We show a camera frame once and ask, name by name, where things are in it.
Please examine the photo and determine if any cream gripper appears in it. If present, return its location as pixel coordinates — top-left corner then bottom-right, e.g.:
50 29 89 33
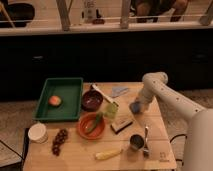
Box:
136 96 150 113

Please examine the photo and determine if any blue sponge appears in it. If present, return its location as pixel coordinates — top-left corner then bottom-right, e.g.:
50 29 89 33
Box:
129 102 141 114

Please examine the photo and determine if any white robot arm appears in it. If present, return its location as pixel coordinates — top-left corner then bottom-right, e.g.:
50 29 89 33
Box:
137 72 213 171

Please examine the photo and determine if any light green plastic cup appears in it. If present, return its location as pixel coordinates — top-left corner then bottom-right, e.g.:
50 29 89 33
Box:
106 103 118 119

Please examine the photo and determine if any small metal cup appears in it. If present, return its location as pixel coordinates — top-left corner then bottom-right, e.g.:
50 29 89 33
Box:
130 134 144 151

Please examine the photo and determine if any white paper cup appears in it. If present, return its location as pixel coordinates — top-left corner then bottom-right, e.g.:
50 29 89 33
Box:
28 123 48 143

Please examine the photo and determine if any grey blue cloth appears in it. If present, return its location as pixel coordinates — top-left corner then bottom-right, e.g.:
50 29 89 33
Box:
111 86 129 98

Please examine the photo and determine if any black wooden board eraser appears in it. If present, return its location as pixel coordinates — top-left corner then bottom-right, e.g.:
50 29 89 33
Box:
111 117 133 134

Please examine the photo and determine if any metal fork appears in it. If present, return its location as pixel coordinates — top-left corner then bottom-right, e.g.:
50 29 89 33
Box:
143 125 149 158

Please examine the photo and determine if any dark purple bowl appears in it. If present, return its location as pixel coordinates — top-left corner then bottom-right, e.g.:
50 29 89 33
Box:
82 90 103 111

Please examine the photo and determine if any orange plate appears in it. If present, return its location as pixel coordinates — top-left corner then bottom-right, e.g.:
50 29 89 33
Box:
76 113 105 140

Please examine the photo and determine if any yellow corn cob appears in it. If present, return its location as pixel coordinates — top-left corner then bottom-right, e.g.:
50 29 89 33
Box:
94 149 122 160

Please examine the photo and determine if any green plastic tray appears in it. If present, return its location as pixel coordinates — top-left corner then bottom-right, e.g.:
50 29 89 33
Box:
34 78 83 122

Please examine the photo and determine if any seated person in background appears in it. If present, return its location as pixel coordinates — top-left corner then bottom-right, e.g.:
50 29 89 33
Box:
130 0 188 23

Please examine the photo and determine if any orange peach fruit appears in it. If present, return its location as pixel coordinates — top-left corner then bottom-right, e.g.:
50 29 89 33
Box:
48 95 62 107

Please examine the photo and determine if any dark red grape bunch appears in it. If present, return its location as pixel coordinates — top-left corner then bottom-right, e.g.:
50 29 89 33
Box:
52 129 68 156

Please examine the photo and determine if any white bottle in background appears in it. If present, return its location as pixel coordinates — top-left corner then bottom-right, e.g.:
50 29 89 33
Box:
83 0 96 23

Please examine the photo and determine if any black chair in background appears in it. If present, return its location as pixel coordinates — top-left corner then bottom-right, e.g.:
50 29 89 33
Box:
0 3 35 28

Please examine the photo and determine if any black cable on floor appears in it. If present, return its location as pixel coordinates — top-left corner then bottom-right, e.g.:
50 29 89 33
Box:
169 133 188 144

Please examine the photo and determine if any white handled knife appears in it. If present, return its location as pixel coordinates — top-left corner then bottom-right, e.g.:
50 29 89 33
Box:
91 84 119 106

